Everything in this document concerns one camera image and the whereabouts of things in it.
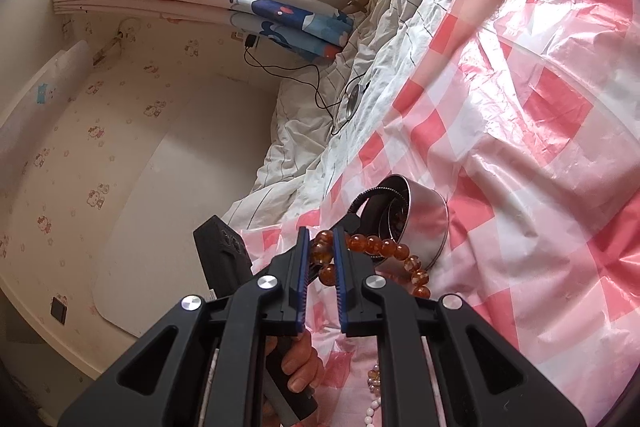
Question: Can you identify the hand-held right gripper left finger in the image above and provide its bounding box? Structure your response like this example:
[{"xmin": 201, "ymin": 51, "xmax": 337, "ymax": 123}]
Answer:
[{"xmin": 62, "ymin": 227, "xmax": 313, "ymax": 427}]

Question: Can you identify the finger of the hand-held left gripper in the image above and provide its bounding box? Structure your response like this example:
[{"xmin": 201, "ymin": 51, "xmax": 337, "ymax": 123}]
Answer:
[{"xmin": 320, "ymin": 212, "xmax": 361, "ymax": 238}]

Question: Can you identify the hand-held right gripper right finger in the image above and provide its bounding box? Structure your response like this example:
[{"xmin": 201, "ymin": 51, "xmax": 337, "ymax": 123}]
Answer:
[{"xmin": 332, "ymin": 227, "xmax": 583, "ymax": 427}]

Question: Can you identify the black bangle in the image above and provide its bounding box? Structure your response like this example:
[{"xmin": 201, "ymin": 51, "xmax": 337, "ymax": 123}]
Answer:
[{"xmin": 347, "ymin": 188, "xmax": 413, "ymax": 233}]

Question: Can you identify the amber bead bracelet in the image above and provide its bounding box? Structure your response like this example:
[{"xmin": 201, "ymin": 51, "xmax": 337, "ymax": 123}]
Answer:
[{"xmin": 310, "ymin": 229, "xmax": 432, "ymax": 299}]

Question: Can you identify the round metal tin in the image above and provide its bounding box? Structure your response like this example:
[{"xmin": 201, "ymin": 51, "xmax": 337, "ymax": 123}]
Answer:
[{"xmin": 359, "ymin": 174, "xmax": 449, "ymax": 269}]

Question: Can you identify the white bead bracelet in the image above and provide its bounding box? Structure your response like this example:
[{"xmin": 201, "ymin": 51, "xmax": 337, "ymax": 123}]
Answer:
[{"xmin": 362, "ymin": 397, "xmax": 382, "ymax": 427}]

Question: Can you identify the person's left hand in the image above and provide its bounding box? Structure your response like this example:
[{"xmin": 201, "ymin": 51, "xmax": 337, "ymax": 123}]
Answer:
[{"xmin": 265, "ymin": 332, "xmax": 326, "ymax": 408}]

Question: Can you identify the round grey charging pad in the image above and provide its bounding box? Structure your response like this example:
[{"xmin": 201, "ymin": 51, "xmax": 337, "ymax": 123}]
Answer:
[{"xmin": 345, "ymin": 82, "xmax": 368, "ymax": 120}]

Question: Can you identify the white grid-lined quilt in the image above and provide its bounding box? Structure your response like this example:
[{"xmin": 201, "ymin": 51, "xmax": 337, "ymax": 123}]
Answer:
[{"xmin": 222, "ymin": 0, "xmax": 506, "ymax": 228}]

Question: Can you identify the red white checkered plastic sheet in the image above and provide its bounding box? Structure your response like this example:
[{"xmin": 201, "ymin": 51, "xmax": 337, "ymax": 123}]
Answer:
[{"xmin": 235, "ymin": 0, "xmax": 640, "ymax": 427}]

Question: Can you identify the pink blue cartoon curtain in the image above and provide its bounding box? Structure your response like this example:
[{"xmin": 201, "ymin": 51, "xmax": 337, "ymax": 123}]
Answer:
[{"xmin": 52, "ymin": 0, "xmax": 355, "ymax": 62}]

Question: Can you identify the pile of bracelets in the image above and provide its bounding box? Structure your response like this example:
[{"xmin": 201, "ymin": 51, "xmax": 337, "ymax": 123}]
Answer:
[{"xmin": 367, "ymin": 359, "xmax": 384, "ymax": 395}]

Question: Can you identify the black charging cable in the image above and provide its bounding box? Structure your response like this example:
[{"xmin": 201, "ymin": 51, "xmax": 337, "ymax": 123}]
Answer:
[{"xmin": 244, "ymin": 47, "xmax": 371, "ymax": 135}]

